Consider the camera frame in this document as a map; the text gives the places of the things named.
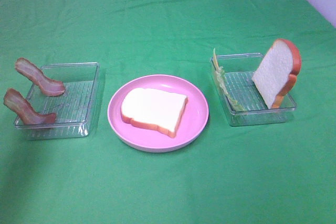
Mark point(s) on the green tablecloth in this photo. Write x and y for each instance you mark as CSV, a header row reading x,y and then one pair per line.
x,y
276,173

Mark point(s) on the clear right plastic tray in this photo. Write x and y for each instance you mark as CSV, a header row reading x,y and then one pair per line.
x,y
239,69

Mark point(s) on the yellow cheese slice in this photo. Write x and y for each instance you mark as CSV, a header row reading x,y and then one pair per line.
x,y
215,62

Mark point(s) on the white toast bread slice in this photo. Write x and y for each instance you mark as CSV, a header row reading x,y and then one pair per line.
x,y
154,109

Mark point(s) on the clear plastic tray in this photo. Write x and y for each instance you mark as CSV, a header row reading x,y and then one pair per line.
x,y
239,69
74,109

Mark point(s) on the pink round plate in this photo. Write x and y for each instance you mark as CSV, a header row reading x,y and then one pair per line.
x,y
192,122

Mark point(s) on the toast slice in right tray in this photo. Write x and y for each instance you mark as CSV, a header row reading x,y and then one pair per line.
x,y
277,73

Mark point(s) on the clear left plastic tray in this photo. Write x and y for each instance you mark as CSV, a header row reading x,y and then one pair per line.
x,y
74,109

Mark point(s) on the bacon strip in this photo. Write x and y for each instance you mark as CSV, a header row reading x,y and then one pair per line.
x,y
49,87
17,103

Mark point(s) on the green lettuce leaf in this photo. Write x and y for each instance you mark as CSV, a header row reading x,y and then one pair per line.
x,y
221,79

